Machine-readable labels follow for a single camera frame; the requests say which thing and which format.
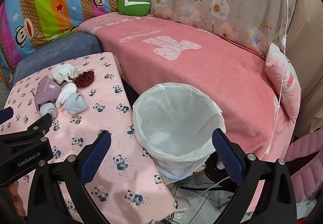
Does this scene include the person's left hand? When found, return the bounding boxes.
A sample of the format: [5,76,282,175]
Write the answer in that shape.
[9,181,30,217]

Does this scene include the blue sofa cushion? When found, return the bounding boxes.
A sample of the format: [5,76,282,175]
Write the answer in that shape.
[7,31,104,88]

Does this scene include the pink pillow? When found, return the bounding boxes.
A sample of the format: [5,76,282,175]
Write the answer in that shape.
[265,43,302,121]

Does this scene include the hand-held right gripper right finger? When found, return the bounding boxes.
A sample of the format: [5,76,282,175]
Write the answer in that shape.
[213,128,298,224]

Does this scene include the mauve garment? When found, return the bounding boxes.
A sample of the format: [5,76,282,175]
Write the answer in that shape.
[34,75,63,111]

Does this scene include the light blue sock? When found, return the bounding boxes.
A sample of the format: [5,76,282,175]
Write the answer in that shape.
[64,93,88,115]

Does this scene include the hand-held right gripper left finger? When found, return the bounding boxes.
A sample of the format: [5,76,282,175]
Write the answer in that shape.
[28,130,112,224]

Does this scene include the pink panda-print cloth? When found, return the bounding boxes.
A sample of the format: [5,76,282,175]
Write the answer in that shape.
[0,52,180,224]

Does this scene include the pink blanket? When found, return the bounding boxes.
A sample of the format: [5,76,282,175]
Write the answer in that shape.
[78,13,296,204]

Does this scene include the white cable with switch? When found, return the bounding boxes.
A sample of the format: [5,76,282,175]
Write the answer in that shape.
[260,0,290,159]

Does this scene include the white sock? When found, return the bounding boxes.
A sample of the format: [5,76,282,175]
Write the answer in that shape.
[52,63,82,84]
[56,83,78,109]

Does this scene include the grey sock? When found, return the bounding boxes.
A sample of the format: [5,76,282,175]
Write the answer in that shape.
[40,103,58,120]

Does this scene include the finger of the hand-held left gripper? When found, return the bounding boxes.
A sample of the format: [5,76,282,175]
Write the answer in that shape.
[0,113,54,161]
[0,107,15,125]

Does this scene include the dark red scrunchie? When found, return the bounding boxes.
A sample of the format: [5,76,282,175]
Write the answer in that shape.
[74,71,95,88]

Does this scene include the bin with white plastic bag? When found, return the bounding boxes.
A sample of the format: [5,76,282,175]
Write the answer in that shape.
[132,83,226,182]

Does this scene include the pink padded chair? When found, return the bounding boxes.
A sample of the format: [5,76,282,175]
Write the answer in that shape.
[285,130,323,205]

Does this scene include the green cushion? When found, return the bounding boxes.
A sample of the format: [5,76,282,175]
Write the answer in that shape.
[117,0,151,16]

